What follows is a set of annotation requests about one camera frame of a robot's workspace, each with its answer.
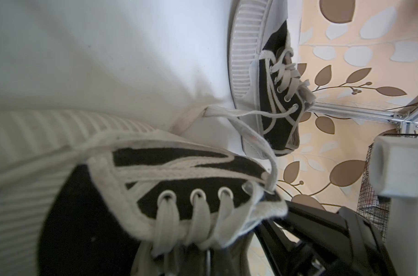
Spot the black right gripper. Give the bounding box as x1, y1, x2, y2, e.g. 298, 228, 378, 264
255, 202, 397, 276

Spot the black white canvas sneaker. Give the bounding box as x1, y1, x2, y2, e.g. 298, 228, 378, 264
0, 106, 288, 276

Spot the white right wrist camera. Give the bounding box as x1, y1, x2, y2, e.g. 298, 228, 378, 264
369, 136, 418, 276

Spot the aluminium frame rail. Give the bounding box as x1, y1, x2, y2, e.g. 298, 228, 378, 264
311, 102, 418, 134

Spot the black wire basket on right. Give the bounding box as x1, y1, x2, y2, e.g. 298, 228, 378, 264
357, 134, 418, 245

